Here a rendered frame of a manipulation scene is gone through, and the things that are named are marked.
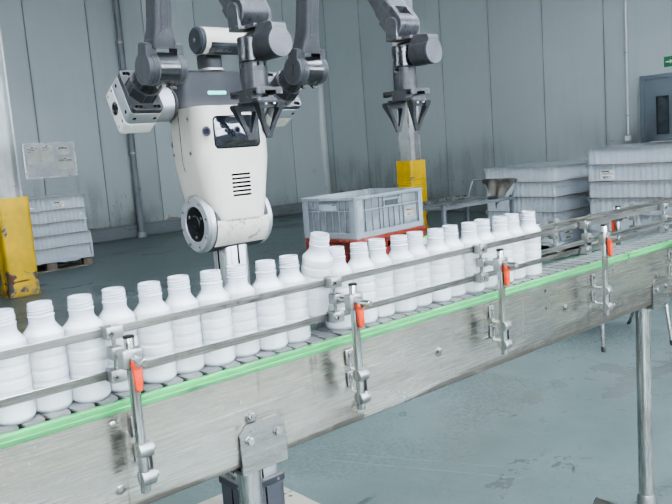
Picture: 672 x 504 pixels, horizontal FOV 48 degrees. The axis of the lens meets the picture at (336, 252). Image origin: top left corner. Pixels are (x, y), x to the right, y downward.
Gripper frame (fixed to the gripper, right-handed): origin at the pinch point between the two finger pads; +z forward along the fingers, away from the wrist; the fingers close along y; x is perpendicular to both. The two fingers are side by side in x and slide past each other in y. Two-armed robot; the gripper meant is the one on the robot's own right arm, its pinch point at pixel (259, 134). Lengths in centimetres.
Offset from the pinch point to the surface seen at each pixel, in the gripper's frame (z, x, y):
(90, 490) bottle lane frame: 53, -51, 19
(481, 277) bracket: 36, 44, 20
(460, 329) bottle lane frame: 47, 36, 20
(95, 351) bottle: 32, -47, 17
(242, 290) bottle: 28.1, -18.8, 16.4
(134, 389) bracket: 38, -45, 25
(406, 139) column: -15, 762, -676
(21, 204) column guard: 27, 192, -728
